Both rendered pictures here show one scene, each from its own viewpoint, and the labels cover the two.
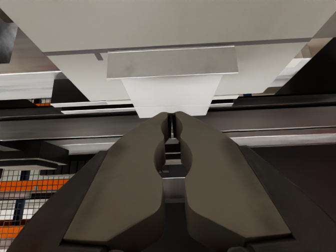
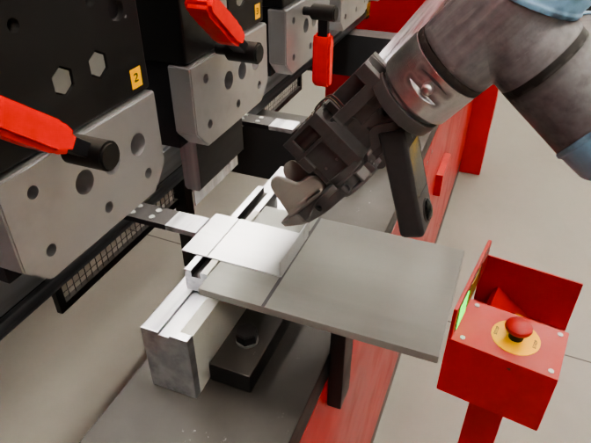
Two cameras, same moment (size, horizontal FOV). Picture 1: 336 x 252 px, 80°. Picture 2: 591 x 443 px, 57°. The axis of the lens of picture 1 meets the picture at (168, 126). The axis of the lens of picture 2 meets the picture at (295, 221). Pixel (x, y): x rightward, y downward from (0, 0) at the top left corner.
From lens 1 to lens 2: 0.57 m
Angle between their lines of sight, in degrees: 61
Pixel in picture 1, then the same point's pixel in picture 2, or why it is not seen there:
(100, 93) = (272, 214)
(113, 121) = not seen: hidden behind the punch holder
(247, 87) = (218, 279)
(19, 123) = not seen: hidden behind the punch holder
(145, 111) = (227, 221)
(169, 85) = (259, 243)
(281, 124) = not seen: outside the picture
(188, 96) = (233, 248)
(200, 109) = (200, 249)
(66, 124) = (177, 160)
